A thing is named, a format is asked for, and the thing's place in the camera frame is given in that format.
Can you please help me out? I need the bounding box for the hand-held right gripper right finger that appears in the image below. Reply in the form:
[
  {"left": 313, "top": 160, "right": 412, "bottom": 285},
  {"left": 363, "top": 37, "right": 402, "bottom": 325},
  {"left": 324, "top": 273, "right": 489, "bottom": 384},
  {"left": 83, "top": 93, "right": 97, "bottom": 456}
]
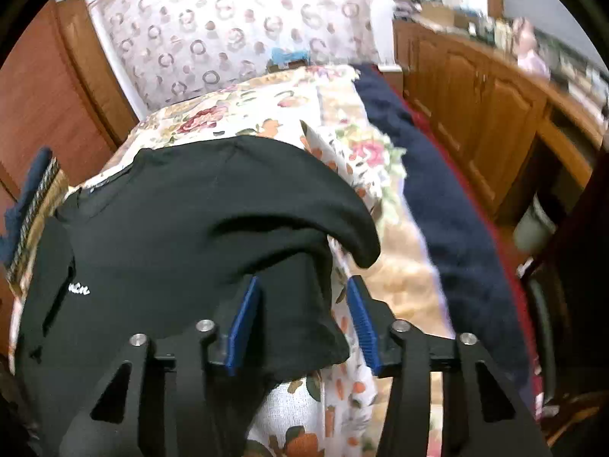
[{"left": 346, "top": 276, "right": 553, "bottom": 457}]

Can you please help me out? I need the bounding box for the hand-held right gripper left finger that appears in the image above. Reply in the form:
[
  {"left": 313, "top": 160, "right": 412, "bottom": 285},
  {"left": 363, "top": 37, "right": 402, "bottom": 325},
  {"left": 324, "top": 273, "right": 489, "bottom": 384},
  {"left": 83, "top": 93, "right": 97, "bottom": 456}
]
[{"left": 59, "top": 276, "right": 267, "bottom": 457}]

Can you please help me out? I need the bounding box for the black shirt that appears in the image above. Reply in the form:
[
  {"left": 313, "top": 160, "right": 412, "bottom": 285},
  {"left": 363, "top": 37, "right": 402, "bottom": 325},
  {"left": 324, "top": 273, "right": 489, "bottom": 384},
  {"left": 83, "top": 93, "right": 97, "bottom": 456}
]
[{"left": 10, "top": 136, "right": 381, "bottom": 457}]

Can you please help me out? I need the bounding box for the pile of folded clothes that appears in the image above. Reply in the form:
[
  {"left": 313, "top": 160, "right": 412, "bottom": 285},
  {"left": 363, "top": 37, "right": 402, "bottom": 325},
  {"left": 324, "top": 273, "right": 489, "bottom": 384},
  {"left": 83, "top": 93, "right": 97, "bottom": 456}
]
[{"left": 391, "top": 0, "right": 425, "bottom": 21}]

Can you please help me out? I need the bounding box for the navy bed blanket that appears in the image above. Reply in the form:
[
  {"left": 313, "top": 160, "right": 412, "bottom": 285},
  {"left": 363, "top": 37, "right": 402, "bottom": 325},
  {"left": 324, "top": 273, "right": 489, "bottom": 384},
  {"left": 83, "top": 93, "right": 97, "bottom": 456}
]
[{"left": 354, "top": 64, "right": 536, "bottom": 405}]

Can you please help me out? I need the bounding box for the white bin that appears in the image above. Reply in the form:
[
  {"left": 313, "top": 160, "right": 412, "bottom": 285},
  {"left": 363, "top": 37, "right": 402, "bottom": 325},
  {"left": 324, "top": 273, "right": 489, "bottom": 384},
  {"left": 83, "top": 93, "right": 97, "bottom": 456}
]
[{"left": 513, "top": 195, "right": 558, "bottom": 254}]

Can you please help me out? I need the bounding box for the floral bed sheet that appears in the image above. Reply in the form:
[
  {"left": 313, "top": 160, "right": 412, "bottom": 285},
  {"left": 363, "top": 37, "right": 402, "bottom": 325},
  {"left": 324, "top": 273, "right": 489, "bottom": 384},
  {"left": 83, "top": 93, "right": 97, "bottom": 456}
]
[{"left": 102, "top": 64, "right": 453, "bottom": 344}]

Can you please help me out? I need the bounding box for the folded tan quilt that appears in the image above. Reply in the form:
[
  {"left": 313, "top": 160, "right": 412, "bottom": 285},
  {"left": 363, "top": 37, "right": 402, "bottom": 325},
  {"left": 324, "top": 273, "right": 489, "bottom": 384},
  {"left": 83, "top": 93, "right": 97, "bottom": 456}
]
[{"left": 10, "top": 176, "right": 72, "bottom": 296}]

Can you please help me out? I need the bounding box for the folded paisley quilt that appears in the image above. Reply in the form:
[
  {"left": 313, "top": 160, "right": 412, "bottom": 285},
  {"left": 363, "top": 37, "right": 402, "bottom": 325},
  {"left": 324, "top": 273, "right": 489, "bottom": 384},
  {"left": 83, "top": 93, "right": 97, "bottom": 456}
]
[{"left": 7, "top": 157, "right": 62, "bottom": 286}]

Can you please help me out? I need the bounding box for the wooden cabinet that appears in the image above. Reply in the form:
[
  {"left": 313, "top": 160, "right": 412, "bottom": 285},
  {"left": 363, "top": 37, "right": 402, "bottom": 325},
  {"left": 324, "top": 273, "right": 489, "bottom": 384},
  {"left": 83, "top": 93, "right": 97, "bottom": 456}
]
[{"left": 392, "top": 14, "right": 609, "bottom": 222}]

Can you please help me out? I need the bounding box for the folded navy quilt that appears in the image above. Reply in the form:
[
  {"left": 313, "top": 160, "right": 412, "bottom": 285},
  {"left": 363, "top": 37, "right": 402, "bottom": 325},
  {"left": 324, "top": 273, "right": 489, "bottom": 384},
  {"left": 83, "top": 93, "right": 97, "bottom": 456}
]
[{"left": 0, "top": 147, "right": 54, "bottom": 267}]

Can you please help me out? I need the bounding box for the blue plastic bag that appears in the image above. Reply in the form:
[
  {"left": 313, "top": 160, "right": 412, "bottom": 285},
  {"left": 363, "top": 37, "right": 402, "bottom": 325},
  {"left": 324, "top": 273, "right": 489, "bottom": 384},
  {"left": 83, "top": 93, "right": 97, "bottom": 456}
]
[{"left": 269, "top": 48, "right": 310, "bottom": 66}]

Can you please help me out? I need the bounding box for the wooden wardrobe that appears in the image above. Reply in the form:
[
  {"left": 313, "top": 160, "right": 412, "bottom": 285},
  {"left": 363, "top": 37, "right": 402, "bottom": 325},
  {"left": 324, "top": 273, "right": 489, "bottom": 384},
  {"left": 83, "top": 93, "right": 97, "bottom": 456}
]
[{"left": 0, "top": 0, "right": 140, "bottom": 363}]

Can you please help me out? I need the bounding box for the circle print curtain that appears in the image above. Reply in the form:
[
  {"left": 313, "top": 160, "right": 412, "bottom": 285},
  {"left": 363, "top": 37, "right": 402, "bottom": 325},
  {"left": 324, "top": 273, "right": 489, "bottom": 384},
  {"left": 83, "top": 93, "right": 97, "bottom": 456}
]
[{"left": 97, "top": 0, "right": 381, "bottom": 112}]

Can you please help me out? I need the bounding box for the pink kettle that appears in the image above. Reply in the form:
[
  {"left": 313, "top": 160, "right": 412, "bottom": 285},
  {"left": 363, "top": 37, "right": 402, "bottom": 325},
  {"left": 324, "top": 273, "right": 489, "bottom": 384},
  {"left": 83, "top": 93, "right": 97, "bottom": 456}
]
[{"left": 511, "top": 16, "right": 551, "bottom": 79}]

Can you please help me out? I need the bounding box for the open cardboard box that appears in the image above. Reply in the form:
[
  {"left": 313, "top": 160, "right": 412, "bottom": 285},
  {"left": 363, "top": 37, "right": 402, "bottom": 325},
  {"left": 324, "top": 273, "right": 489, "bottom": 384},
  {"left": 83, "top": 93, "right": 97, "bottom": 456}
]
[{"left": 419, "top": 2, "right": 458, "bottom": 28}]

